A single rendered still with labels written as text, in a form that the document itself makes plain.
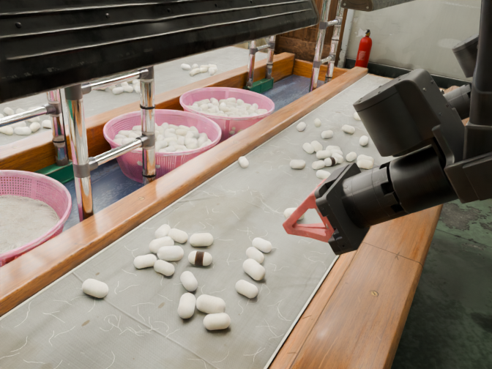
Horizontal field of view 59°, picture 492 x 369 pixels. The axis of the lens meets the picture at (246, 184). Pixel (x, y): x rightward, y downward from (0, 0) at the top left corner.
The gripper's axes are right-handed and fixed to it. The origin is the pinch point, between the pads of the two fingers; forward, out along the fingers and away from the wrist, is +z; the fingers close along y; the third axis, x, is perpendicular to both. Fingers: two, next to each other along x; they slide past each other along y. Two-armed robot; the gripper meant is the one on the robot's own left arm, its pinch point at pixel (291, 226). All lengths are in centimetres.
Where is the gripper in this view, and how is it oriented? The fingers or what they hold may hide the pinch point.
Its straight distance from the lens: 53.2
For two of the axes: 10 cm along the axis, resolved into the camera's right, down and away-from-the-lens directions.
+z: -7.1, 3.4, 6.2
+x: 5.0, 8.6, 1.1
